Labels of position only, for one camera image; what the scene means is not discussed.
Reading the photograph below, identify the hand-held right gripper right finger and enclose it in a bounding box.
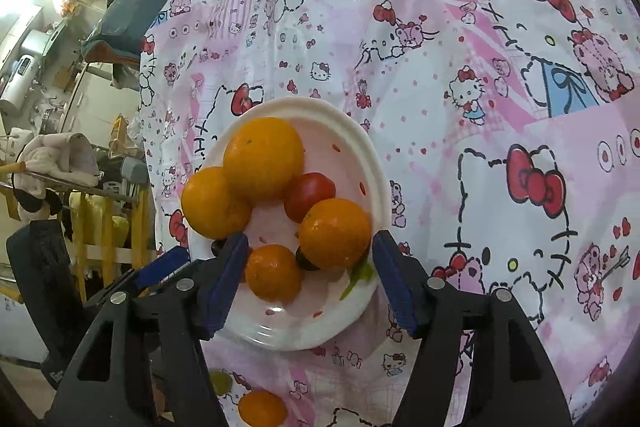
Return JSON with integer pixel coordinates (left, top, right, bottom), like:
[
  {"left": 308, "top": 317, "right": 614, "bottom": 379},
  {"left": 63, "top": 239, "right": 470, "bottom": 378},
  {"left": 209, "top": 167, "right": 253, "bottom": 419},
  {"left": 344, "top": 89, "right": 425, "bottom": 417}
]
[{"left": 371, "top": 229, "right": 574, "bottom": 427}]

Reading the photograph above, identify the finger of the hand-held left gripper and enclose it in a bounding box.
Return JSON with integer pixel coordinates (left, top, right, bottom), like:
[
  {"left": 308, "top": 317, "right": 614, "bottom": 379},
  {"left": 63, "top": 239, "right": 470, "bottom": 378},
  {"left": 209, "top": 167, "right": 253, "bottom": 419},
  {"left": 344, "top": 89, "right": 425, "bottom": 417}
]
[{"left": 84, "top": 247, "right": 194, "bottom": 309}]

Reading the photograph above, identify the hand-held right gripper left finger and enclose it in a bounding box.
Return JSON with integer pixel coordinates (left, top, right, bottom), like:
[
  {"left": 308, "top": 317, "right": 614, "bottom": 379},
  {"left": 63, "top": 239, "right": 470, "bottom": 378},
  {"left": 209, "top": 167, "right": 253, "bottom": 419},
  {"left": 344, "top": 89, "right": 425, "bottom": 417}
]
[{"left": 45, "top": 232, "right": 251, "bottom": 427}]

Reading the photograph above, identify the small tangerine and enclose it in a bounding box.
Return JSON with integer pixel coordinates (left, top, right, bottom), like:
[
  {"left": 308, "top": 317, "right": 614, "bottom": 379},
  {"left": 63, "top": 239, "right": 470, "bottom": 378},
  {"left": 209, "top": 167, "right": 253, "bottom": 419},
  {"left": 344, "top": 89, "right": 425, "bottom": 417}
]
[
  {"left": 245, "top": 244, "right": 304, "bottom": 303},
  {"left": 299, "top": 198, "right": 373, "bottom": 271},
  {"left": 237, "top": 390, "right": 288, "bottom": 427}
]

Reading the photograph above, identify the medium orange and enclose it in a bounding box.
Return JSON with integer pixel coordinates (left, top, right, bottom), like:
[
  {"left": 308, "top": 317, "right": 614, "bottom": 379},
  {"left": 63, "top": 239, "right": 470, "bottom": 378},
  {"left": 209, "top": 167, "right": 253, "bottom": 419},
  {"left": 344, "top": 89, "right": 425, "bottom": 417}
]
[{"left": 180, "top": 166, "right": 253, "bottom": 240}]

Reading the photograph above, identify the red tomato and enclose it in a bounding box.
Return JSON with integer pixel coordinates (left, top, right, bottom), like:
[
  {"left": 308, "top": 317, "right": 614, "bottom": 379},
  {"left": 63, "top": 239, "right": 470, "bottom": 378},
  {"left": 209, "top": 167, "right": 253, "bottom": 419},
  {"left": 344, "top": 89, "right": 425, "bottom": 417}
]
[{"left": 284, "top": 173, "right": 337, "bottom": 224}]

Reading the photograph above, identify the pink seed-patterned plate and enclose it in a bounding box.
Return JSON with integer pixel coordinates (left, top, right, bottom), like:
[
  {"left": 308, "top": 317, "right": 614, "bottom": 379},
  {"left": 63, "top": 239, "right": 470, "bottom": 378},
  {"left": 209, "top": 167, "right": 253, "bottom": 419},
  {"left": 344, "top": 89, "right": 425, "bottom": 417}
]
[{"left": 187, "top": 97, "right": 389, "bottom": 351}]

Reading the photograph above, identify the large orange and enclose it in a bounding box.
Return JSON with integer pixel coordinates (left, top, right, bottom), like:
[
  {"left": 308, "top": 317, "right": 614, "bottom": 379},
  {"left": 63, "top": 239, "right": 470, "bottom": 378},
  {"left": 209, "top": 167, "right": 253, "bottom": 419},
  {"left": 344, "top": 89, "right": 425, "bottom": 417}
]
[{"left": 223, "top": 117, "right": 306, "bottom": 202}]

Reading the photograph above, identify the yellow rack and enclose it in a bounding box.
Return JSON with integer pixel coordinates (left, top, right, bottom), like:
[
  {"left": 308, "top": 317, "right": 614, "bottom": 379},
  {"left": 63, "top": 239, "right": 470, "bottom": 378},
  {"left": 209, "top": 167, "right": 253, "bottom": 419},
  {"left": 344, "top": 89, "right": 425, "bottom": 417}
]
[{"left": 67, "top": 187, "right": 153, "bottom": 303}]

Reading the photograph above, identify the green grape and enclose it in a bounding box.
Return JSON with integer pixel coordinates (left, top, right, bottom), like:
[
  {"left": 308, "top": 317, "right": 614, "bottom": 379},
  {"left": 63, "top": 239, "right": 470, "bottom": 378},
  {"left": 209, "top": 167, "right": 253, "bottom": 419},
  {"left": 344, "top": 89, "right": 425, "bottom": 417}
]
[{"left": 210, "top": 370, "right": 234, "bottom": 395}]

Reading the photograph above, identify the pink plush garment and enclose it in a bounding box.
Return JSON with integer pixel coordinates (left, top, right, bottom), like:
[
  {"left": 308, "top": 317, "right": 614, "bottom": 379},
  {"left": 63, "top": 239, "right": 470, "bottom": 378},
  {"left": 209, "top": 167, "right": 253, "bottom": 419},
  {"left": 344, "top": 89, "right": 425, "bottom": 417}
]
[{"left": 10, "top": 132, "right": 102, "bottom": 224}]

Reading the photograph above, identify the white water heater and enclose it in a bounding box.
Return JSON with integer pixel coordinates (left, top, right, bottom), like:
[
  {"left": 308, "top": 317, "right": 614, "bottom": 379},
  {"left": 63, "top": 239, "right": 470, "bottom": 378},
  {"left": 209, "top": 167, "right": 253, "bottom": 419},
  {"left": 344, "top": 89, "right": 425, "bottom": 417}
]
[{"left": 0, "top": 54, "right": 42, "bottom": 118}]

